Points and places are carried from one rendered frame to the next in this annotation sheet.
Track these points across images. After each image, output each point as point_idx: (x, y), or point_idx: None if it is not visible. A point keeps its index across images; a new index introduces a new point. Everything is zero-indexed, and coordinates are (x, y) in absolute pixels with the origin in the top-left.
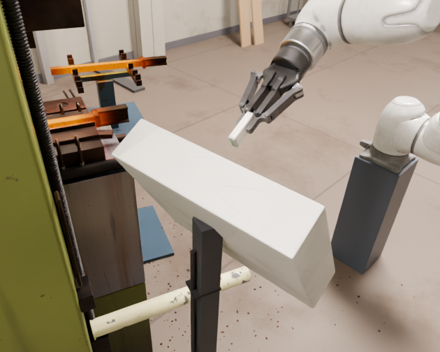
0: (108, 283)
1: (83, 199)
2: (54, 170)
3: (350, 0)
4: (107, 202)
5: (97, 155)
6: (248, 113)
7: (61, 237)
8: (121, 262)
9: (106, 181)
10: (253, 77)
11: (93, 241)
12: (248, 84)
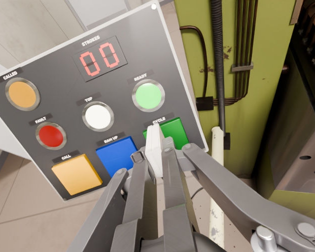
0: (272, 158)
1: (295, 96)
2: (213, 17)
3: None
4: (296, 120)
5: None
6: (153, 148)
7: (187, 54)
8: (278, 161)
9: (306, 104)
10: (263, 210)
11: (282, 128)
12: (236, 181)
